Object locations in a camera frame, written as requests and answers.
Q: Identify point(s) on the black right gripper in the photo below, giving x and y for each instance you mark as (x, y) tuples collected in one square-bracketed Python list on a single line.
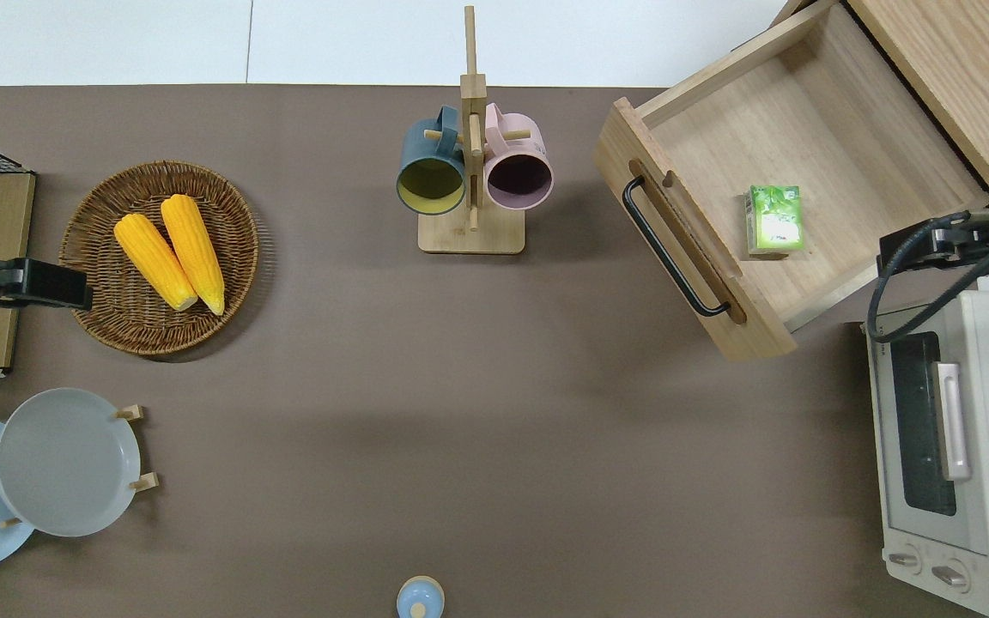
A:
[(988, 240)]

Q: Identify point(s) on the light wooden drawer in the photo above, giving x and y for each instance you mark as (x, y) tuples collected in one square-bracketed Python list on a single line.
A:
[(829, 146)]

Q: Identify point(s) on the brown wicker basket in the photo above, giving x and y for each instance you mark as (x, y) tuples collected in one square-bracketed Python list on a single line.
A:
[(108, 300)]

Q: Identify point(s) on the yellow corn cob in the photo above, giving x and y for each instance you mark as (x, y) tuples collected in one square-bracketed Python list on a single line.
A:
[(194, 253), (153, 262)]

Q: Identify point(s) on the green tissue pack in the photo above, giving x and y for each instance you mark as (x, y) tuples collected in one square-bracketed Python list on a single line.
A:
[(774, 221)]

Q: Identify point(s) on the wooden plate rack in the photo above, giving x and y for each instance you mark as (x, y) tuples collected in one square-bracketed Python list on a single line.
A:
[(130, 414)]

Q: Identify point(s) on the grey plate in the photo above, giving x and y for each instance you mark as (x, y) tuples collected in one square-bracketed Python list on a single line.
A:
[(65, 463)]

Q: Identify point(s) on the light wooden cabinet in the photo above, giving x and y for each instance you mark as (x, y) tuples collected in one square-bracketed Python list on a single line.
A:
[(967, 69)]

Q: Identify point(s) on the dark blue mug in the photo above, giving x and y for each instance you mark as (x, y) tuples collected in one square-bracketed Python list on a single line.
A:
[(430, 184)]

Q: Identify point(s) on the pink mug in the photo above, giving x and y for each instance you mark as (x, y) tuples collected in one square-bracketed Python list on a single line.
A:
[(518, 176)]

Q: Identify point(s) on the wooden mug tree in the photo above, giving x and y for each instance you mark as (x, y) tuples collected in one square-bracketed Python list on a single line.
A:
[(471, 232)]

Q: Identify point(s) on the small blue round button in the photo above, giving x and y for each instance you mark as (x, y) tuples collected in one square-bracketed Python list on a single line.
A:
[(420, 598)]

